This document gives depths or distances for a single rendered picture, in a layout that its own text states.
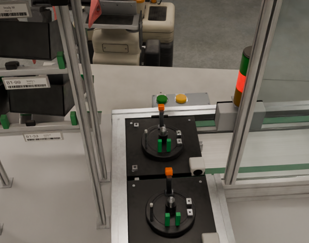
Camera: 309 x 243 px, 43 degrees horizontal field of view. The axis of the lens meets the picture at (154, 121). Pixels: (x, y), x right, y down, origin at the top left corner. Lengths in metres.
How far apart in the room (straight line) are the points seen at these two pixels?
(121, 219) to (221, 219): 0.28
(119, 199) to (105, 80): 0.66
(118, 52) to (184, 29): 1.69
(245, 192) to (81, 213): 0.52
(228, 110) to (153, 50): 1.06
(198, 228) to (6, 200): 0.63
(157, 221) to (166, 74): 0.79
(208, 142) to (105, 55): 0.78
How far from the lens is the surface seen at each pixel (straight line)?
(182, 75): 1.70
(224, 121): 1.04
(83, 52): 0.97
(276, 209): 1.33
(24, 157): 1.46
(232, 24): 3.67
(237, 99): 0.99
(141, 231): 1.11
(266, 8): 0.81
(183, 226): 1.09
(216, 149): 1.35
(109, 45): 1.88
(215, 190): 1.21
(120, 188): 1.19
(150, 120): 1.35
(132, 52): 1.89
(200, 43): 3.38
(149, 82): 1.67
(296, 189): 1.32
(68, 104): 0.94
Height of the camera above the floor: 1.95
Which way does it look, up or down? 47 degrees down
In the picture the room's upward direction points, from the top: straight up
